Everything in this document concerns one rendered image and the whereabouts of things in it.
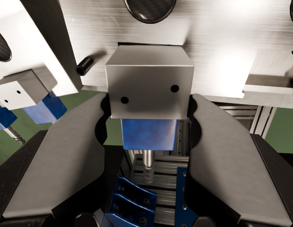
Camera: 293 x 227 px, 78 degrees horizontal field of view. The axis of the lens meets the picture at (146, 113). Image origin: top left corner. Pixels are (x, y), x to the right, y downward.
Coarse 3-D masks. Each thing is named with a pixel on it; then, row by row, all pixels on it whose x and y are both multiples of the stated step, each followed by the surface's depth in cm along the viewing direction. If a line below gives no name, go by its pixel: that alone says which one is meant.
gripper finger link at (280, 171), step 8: (256, 136) 8; (256, 144) 7; (264, 144) 7; (264, 152) 7; (272, 152) 7; (264, 160) 7; (272, 160) 7; (280, 160) 7; (272, 168) 6; (280, 168) 6; (288, 168) 6; (272, 176) 6; (280, 176) 6; (288, 176) 6; (280, 184) 6; (288, 184) 6; (280, 192) 5; (288, 192) 5; (288, 200) 5; (288, 208) 5; (240, 224) 5; (248, 224) 5; (256, 224) 5; (264, 224) 5
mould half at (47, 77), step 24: (0, 0) 18; (24, 0) 18; (48, 0) 21; (0, 24) 19; (24, 24) 19; (48, 24) 20; (24, 48) 21; (48, 48) 20; (72, 48) 24; (0, 72) 24; (48, 72) 22; (72, 72) 23
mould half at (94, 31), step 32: (64, 0) 14; (96, 0) 13; (192, 0) 12; (224, 0) 12; (256, 0) 12; (288, 0) 11; (96, 32) 15; (128, 32) 14; (160, 32) 14; (192, 32) 14; (224, 32) 13; (256, 32) 13; (288, 32) 12; (96, 64) 17; (224, 64) 15; (224, 96) 17
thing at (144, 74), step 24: (120, 48) 14; (144, 48) 14; (168, 48) 14; (120, 72) 10; (144, 72) 10; (168, 72) 10; (192, 72) 10; (120, 96) 11; (144, 96) 11; (168, 96) 11; (144, 120) 13; (168, 120) 13; (144, 144) 15; (168, 144) 15; (144, 168) 18
